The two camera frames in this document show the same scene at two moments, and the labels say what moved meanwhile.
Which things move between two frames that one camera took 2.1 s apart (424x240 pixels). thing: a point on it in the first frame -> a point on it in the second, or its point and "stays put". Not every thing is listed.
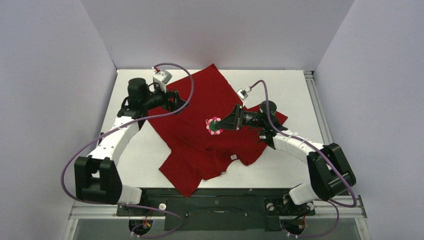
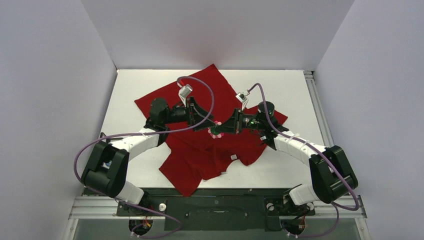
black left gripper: x=177 y=102 -> x=190 y=112
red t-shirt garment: x=198 y=149 stays put
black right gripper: x=237 y=117 stays put
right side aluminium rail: x=310 y=78 stays put
